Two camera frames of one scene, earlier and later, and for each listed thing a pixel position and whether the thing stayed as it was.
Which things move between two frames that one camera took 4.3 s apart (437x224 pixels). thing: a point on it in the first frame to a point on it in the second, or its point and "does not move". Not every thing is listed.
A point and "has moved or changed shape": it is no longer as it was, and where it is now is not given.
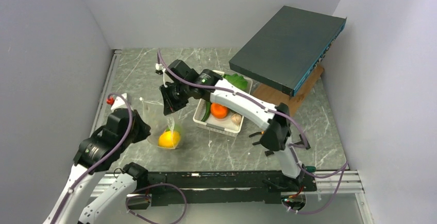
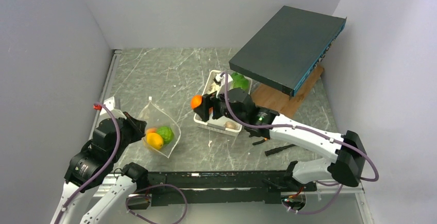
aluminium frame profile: (102, 183) does not move
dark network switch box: (287, 53) does not move
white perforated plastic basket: (223, 125) does not move
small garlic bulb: (236, 118) has moved or changed shape
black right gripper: (169, 106) to (215, 98)
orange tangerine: (218, 110) has moved or changed shape
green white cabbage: (237, 80) does not move
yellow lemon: (169, 139) to (155, 140)
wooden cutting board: (275, 96) does not move
